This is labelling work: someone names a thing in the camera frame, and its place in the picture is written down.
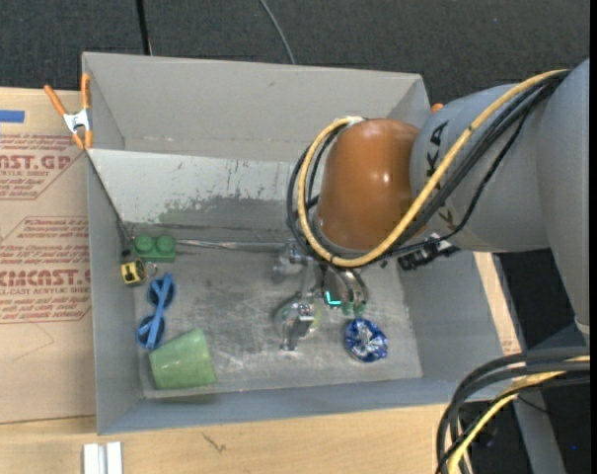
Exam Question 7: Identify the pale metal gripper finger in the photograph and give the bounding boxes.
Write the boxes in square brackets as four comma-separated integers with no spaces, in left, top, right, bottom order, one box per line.
[278,300,321,353]
[276,241,310,278]

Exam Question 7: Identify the grey metal bin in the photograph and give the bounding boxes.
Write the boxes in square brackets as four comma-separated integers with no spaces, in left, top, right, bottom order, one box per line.
[80,50,507,436]

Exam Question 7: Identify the blue and white crumpled ball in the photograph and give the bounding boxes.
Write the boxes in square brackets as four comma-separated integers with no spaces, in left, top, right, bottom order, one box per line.
[342,317,390,363]

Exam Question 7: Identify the green cup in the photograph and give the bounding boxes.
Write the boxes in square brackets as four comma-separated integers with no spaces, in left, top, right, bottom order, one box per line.
[147,328,218,391]

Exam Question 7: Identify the green toy building block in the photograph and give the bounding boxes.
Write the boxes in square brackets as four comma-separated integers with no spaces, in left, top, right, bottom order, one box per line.
[131,234,178,265]

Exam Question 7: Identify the blue sunglasses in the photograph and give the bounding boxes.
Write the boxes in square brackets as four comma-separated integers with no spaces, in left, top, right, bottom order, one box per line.
[136,272,178,352]

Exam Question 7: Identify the yellow and black tape measure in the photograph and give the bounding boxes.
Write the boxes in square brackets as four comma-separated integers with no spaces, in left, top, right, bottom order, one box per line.
[119,258,148,287]

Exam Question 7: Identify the brown cardboard board red print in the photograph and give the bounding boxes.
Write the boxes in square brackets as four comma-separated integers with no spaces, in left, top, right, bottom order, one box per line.
[0,85,524,427]

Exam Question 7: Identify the black cylinder on white bracket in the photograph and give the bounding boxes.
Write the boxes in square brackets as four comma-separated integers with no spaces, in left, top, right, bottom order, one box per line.
[398,237,461,272]

